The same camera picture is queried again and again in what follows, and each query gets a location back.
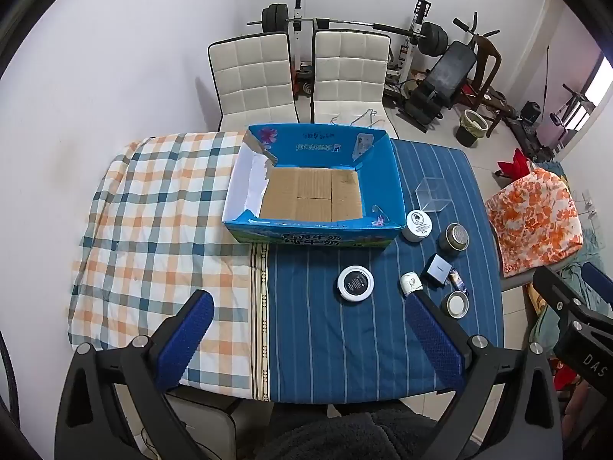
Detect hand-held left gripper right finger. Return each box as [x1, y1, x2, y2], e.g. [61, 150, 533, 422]
[406, 291, 565, 460]

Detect white clothes hanger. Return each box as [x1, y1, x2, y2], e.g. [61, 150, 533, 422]
[330, 107, 385, 128]

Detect black weight bench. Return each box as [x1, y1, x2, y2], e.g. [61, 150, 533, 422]
[397, 39, 480, 133]

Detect dark trash bin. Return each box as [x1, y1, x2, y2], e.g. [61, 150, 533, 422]
[455, 108, 488, 149]

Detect checked blanket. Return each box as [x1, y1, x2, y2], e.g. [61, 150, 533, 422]
[67, 131, 271, 399]

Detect orange floral cloth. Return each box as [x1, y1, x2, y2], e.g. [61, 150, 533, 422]
[484, 168, 584, 277]

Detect red cloth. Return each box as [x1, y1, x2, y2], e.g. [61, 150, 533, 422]
[495, 148, 538, 179]

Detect blue striped cloth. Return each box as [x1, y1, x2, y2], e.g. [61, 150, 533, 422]
[265, 139, 505, 404]

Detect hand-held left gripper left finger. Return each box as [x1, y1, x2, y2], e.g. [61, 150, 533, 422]
[54, 289, 226, 460]

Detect small white oval device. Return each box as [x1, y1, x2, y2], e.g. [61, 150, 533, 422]
[399, 271, 423, 297]

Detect white barbell rack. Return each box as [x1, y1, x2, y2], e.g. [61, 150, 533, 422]
[291, 0, 433, 99]

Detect person's dark fleece clothing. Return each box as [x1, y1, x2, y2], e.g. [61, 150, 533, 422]
[253, 401, 461, 460]

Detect white padded chair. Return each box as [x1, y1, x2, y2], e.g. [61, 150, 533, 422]
[310, 30, 396, 138]
[207, 32, 300, 131]

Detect barbell with black plates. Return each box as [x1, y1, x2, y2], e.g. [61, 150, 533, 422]
[246, 3, 449, 57]

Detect black power adapter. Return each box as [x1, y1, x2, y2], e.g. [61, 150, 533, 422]
[424, 254, 454, 289]

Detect brown exercise machine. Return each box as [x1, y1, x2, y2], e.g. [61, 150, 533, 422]
[452, 11, 520, 128]

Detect clear plastic box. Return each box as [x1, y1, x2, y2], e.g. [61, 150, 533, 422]
[415, 177, 452, 214]

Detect grey box under table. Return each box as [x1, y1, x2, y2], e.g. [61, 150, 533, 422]
[162, 387, 246, 460]

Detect weight plates on floor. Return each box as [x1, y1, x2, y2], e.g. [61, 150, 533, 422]
[295, 62, 318, 100]

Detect blue cardboard box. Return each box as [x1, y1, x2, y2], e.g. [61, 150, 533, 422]
[221, 123, 404, 249]

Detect white round case black top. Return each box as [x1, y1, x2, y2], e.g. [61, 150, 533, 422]
[336, 265, 374, 303]

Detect white jar with printed lid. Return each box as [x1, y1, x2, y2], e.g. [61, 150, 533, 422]
[401, 210, 433, 243]

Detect metal cup with perforated lid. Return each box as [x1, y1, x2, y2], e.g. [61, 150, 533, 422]
[440, 223, 470, 254]

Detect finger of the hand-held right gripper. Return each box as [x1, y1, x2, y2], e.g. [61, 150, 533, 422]
[533, 266, 586, 329]
[581, 261, 613, 307]

